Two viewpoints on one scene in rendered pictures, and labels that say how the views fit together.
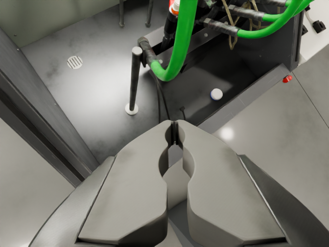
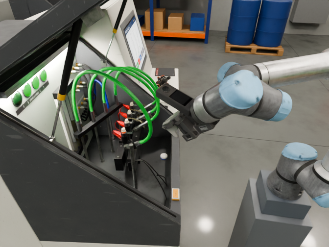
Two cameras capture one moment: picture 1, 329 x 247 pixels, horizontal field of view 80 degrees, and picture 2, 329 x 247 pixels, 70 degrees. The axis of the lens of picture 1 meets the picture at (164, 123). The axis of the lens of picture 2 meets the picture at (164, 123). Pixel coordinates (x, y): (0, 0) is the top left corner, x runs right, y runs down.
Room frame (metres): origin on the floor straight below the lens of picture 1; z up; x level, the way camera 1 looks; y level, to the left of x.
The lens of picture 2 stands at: (-0.56, 0.12, 1.75)
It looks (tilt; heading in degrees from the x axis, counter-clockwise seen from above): 36 degrees down; 348
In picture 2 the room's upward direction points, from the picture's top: straight up
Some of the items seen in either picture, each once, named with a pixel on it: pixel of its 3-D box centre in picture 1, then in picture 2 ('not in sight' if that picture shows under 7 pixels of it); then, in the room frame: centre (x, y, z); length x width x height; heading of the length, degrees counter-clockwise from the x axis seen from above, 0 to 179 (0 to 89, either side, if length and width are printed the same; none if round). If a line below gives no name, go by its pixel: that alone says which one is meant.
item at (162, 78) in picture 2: not in sight; (163, 81); (0.98, -0.19, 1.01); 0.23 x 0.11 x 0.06; 166
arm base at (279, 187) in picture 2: not in sight; (287, 178); (0.01, -0.55, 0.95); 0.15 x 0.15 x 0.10
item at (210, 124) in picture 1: (203, 127); (175, 169); (0.24, -0.10, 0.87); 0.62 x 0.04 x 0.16; 166
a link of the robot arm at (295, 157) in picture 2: not in sight; (297, 160); (0.00, -0.55, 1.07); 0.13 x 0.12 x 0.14; 4
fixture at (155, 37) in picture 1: (190, 42); (131, 146); (0.41, 0.10, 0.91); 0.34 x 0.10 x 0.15; 166
